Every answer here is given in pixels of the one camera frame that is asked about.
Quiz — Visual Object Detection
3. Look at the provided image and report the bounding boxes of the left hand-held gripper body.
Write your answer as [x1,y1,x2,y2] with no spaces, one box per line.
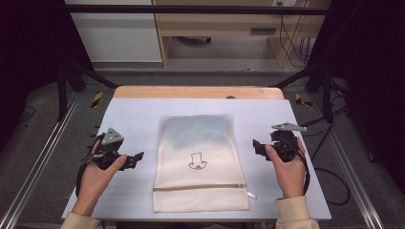
[85,127,129,171]

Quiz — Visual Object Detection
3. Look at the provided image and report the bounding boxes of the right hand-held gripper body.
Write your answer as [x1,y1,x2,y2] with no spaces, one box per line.
[268,121,309,163]

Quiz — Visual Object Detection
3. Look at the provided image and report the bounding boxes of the cream mesh laundry bag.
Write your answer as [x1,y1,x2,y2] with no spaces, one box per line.
[152,113,258,214]

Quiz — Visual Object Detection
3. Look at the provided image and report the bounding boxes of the person's right hand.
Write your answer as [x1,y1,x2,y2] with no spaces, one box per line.
[265,136,308,200]

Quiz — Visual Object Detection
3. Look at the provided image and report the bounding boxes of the person's left hand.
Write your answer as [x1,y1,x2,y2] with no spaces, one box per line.
[72,139,128,218]

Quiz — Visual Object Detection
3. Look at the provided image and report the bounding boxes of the white table mat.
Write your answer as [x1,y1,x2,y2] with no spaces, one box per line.
[60,97,332,223]

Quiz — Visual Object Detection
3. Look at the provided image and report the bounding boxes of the yellow black tape strip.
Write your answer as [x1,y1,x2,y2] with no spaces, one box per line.
[294,93,313,108]
[91,92,104,109]

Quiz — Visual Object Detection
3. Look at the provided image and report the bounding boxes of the black metal stand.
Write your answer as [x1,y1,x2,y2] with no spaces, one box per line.
[56,58,119,122]
[271,59,336,124]

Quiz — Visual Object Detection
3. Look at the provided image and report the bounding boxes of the wooden table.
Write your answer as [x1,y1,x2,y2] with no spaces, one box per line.
[113,84,286,100]

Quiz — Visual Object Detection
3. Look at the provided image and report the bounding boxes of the white cabinet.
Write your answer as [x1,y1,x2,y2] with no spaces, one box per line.
[63,0,163,64]

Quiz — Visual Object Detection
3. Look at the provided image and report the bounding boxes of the black curtain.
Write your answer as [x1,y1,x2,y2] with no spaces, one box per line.
[306,0,405,194]
[0,0,94,153]

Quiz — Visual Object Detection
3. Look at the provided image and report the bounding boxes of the light wooden desk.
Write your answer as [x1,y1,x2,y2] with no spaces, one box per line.
[151,0,332,69]

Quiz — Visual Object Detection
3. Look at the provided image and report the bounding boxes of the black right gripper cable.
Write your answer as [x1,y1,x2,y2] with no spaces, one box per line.
[280,135,311,197]

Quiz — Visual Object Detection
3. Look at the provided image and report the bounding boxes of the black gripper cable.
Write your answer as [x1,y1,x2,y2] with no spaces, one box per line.
[75,133,106,198]
[280,135,311,197]

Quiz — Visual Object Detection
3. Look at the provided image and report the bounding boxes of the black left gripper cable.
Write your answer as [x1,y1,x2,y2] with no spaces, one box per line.
[75,133,106,198]

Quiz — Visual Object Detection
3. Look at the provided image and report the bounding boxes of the aluminium floor rail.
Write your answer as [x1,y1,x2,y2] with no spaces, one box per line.
[0,91,81,229]
[309,93,386,229]

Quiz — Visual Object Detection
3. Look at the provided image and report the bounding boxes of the thin black floor cable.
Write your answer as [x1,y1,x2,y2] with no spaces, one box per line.
[19,105,36,124]

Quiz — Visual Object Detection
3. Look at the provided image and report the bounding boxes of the black hanging desk cables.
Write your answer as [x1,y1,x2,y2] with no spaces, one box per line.
[278,1,312,68]

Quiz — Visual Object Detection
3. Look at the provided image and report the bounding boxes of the black horizontal frame bar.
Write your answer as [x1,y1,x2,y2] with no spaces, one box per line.
[62,4,332,16]

